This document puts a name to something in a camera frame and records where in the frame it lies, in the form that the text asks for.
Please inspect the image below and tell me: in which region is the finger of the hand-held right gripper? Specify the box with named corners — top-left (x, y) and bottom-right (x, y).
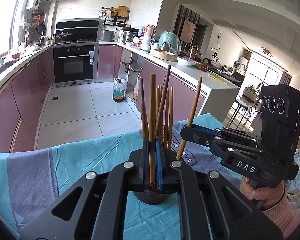
top-left (180, 126), bottom-right (264, 160)
top-left (191, 124), bottom-right (262, 143)

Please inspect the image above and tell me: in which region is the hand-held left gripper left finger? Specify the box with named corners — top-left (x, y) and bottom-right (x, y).
top-left (19, 137), bottom-right (152, 240)

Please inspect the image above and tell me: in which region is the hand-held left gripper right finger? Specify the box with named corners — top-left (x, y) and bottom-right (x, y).
top-left (154, 136), bottom-right (284, 240)

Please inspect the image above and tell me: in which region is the black mesh utensil holder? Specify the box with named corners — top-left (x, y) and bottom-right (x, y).
top-left (133, 140), bottom-right (177, 205)

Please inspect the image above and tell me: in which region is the single wooden chopstick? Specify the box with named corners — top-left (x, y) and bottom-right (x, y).
top-left (176, 77), bottom-right (203, 161)
top-left (149, 74), bottom-right (156, 188)

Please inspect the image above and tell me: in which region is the bunch of wooden chopsticks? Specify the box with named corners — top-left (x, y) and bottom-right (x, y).
top-left (139, 78), bottom-right (174, 150)

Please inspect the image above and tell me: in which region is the single dark brown chopstick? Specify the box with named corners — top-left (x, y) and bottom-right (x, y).
top-left (155, 64), bottom-right (171, 140)

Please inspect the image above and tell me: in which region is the person's right forearm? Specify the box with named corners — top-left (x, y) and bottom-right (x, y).
top-left (261, 186), bottom-right (300, 240)

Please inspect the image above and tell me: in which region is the person's right hand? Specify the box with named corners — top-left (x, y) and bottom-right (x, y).
top-left (240, 176), bottom-right (287, 207)

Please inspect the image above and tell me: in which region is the round stool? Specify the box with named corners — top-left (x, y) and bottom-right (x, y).
top-left (226, 98), bottom-right (250, 127)

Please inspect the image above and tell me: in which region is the pink peninsula base cabinet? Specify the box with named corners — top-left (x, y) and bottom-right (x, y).
top-left (136, 59), bottom-right (207, 124)

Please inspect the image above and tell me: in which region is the yellow flat strip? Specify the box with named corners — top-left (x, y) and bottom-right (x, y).
top-left (209, 74), bottom-right (229, 84)

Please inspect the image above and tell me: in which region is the blue grey printed tablecloth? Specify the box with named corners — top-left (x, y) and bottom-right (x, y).
top-left (0, 114), bottom-right (243, 240)

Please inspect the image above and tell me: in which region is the white plastic bag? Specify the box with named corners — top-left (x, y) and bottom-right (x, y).
top-left (177, 57), bottom-right (197, 67)

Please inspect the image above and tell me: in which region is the plastic oil bottle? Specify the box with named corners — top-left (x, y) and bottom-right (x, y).
top-left (112, 78), bottom-right (126, 103)

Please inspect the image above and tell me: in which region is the round beige basin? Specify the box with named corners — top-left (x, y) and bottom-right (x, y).
top-left (153, 49), bottom-right (177, 61)

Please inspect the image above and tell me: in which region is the pink kettle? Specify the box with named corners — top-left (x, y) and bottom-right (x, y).
top-left (144, 24), bottom-right (156, 39)

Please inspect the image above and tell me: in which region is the narrow pink base cabinet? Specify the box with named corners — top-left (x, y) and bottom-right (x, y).
top-left (97, 44), bottom-right (123, 79)

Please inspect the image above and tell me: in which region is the black built-in oven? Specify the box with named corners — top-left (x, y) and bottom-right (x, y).
top-left (51, 42), bottom-right (99, 88)

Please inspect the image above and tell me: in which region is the silver rice cooker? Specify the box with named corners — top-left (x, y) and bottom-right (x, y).
top-left (100, 30), bottom-right (115, 42)

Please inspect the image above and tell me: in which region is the long pink base cabinet run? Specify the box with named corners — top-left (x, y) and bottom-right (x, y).
top-left (0, 47), bottom-right (53, 153)

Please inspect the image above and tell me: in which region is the black range hood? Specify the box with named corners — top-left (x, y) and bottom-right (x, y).
top-left (55, 19), bottom-right (100, 43)

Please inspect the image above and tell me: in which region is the wok with glass lid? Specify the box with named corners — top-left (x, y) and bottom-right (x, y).
top-left (56, 30), bottom-right (73, 42)

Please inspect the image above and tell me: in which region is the kitchen window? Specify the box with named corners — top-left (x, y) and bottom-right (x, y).
top-left (0, 0), bottom-right (32, 55)

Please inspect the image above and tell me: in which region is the framed wall picture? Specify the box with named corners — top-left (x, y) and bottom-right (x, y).
top-left (180, 19), bottom-right (197, 43)

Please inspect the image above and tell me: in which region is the black wall rack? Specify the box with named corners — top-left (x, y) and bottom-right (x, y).
top-left (100, 6), bottom-right (130, 27)

